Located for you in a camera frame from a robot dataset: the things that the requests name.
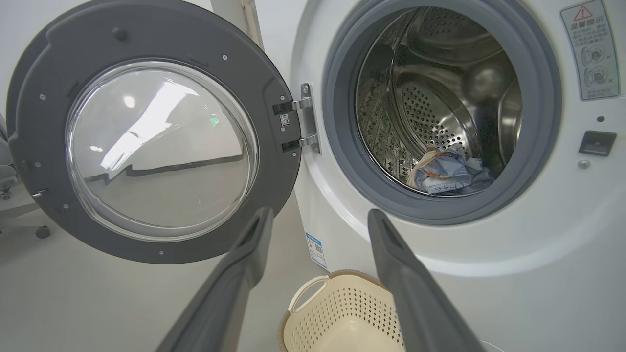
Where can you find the metal door hinge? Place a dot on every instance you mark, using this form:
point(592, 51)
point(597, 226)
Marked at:
point(309, 122)

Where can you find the cream white garment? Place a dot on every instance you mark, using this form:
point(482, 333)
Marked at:
point(421, 168)

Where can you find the small QR code sticker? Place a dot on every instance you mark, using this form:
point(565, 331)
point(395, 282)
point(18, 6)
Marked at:
point(285, 120)

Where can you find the perforated steel washer drum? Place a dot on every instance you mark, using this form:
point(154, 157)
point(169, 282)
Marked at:
point(430, 107)

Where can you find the beige wall trunking strip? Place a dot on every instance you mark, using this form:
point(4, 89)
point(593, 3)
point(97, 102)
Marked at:
point(252, 19)

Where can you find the small silver screw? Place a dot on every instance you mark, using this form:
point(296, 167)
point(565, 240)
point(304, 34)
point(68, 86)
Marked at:
point(583, 164)

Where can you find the black door latch socket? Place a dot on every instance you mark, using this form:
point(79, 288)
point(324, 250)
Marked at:
point(596, 143)

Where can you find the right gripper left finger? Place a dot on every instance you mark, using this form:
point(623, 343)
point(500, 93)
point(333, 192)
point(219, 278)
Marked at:
point(225, 298)

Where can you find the blue energy label sticker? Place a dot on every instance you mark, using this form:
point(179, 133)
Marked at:
point(316, 249)

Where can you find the dark round glass washer door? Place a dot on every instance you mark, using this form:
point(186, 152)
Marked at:
point(44, 122)

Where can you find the blue printed elastic-waist garment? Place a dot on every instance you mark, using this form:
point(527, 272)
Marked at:
point(447, 173)

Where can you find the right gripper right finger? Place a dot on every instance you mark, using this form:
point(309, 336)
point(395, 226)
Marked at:
point(420, 303)

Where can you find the white front-load washing machine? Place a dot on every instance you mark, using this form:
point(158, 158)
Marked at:
point(538, 303)

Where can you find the warning instruction sticker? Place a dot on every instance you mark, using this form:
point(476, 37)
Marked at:
point(589, 49)

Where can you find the grey rubber door gasket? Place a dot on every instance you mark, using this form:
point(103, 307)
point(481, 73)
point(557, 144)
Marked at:
point(342, 146)

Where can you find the cream plastic laundry basket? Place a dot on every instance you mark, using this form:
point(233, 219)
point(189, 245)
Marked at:
point(342, 313)

